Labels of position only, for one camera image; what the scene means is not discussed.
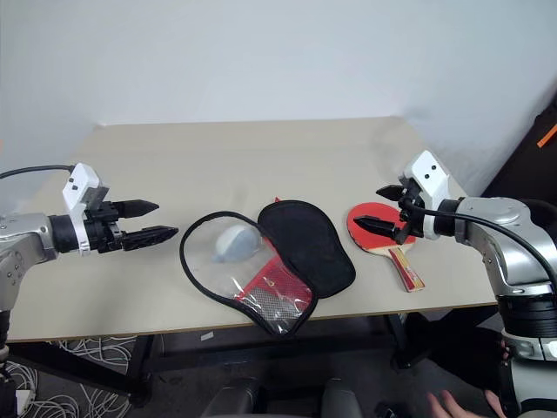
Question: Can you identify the bare person hand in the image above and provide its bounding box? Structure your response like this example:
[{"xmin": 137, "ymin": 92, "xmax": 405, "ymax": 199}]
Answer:
[{"xmin": 426, "ymin": 388, "xmax": 480, "ymax": 418}]

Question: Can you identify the red table tennis paddle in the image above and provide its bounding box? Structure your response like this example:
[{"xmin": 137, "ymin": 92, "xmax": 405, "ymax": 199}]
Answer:
[{"xmin": 346, "ymin": 200, "xmax": 428, "ymax": 294}]

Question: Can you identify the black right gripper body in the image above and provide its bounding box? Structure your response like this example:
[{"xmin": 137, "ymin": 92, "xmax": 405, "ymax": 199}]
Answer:
[{"xmin": 393, "ymin": 179, "xmax": 426, "ymax": 246}]

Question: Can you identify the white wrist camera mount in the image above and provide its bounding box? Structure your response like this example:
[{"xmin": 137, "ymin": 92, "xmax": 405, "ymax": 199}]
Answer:
[
  {"xmin": 399, "ymin": 150, "xmax": 452, "ymax": 241},
  {"xmin": 62, "ymin": 163, "xmax": 111, "ymax": 256}
]

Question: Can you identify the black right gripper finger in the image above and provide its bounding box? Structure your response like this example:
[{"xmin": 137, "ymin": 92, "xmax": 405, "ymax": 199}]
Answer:
[
  {"xmin": 376, "ymin": 184, "xmax": 409, "ymax": 203},
  {"xmin": 352, "ymin": 215, "xmax": 397, "ymax": 236}
]

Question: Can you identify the orange strip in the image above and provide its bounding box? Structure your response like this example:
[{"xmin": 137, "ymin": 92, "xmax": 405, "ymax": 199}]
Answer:
[{"xmin": 536, "ymin": 123, "xmax": 557, "ymax": 150}]

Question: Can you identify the dark grey rounded shape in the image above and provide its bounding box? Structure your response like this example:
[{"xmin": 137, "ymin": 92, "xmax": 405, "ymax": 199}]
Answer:
[
  {"xmin": 321, "ymin": 376, "xmax": 364, "ymax": 418},
  {"xmin": 203, "ymin": 375, "xmax": 263, "ymax": 418}
]

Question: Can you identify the black metal table frame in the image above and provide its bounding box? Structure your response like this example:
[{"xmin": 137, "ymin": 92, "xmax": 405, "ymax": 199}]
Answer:
[{"xmin": 8, "ymin": 309, "xmax": 433, "ymax": 408}]

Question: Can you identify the clear plastic paddle pouch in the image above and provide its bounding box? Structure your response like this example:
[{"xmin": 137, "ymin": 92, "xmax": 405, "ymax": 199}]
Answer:
[{"xmin": 178, "ymin": 198, "xmax": 359, "ymax": 337}]

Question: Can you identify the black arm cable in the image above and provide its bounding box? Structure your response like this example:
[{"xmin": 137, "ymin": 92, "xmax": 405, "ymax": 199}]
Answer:
[
  {"xmin": 0, "ymin": 165, "xmax": 73, "ymax": 181},
  {"xmin": 399, "ymin": 194, "xmax": 557, "ymax": 285}
]

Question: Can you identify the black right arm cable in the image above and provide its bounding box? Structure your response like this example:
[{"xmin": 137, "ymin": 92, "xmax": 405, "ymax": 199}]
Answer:
[{"xmin": 399, "ymin": 194, "xmax": 557, "ymax": 285}]

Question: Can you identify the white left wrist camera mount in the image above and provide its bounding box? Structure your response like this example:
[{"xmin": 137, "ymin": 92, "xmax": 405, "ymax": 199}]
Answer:
[{"xmin": 62, "ymin": 163, "xmax": 111, "ymax": 256}]

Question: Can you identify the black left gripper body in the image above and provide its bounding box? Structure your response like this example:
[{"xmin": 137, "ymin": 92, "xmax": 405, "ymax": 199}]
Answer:
[{"xmin": 84, "ymin": 201, "xmax": 127, "ymax": 255}]

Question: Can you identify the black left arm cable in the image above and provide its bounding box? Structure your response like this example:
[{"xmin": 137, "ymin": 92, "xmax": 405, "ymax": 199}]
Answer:
[{"xmin": 0, "ymin": 165, "xmax": 73, "ymax": 181}]

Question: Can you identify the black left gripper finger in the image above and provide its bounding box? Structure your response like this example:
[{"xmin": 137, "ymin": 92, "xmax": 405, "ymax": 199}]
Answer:
[
  {"xmin": 115, "ymin": 199, "xmax": 160, "ymax": 219},
  {"xmin": 122, "ymin": 225, "xmax": 180, "ymax": 253}
]

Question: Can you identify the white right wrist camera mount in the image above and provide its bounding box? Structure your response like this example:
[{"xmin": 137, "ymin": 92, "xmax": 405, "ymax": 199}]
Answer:
[{"xmin": 399, "ymin": 150, "xmax": 452, "ymax": 241}]

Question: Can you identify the large black fabric object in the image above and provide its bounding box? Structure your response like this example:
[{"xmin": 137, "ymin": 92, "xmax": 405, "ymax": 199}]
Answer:
[{"xmin": 481, "ymin": 81, "xmax": 557, "ymax": 202}]

